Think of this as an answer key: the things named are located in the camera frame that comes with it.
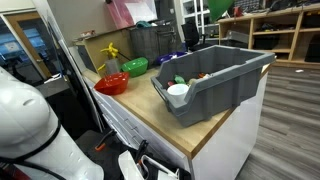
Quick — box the grey plastic storage bin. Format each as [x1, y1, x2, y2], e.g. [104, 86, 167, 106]
[150, 44, 277, 128]

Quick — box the blue plastic bowl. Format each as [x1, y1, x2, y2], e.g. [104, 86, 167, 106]
[155, 51, 188, 66]

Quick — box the empty green plastic bowl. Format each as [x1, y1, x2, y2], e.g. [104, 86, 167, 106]
[120, 56, 149, 78]

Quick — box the red plastic bowl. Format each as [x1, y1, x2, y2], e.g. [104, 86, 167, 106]
[93, 71, 130, 96]

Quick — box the white ceramic mug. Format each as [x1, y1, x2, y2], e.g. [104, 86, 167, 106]
[167, 83, 190, 104]

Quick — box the green frog doll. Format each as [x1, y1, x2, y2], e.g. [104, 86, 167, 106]
[173, 74, 187, 85]

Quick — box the grey fabric basket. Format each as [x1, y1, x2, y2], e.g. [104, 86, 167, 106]
[129, 22, 184, 66]

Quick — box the silver metal cup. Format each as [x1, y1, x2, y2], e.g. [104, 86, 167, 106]
[105, 58, 123, 76]

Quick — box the black office chair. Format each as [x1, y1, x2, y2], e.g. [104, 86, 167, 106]
[181, 21, 214, 53]

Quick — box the teal cloth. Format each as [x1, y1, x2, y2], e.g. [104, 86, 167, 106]
[135, 20, 153, 29]

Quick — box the wooden box with black panel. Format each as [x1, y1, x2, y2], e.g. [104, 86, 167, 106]
[73, 28, 134, 78]

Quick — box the white drawer cabinet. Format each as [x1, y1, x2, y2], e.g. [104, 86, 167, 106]
[84, 74, 269, 180]

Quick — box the grey bin on shelf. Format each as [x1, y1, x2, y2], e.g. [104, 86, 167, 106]
[226, 30, 250, 45]

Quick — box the red object on shelf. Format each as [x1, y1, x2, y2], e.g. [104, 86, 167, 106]
[233, 6, 244, 18]

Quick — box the wooden framed glass door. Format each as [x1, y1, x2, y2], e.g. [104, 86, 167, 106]
[4, 11, 53, 81]

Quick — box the wooden shelf unit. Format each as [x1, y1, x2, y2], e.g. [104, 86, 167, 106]
[218, 3, 320, 69]

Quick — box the black clamp with orange handle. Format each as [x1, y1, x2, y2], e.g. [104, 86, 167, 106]
[134, 139, 149, 165]
[94, 129, 118, 152]

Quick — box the white plastic bracket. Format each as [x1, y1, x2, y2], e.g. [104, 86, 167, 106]
[118, 149, 181, 180]

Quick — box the white shelving frame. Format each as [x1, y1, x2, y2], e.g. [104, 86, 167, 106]
[179, 0, 224, 38]

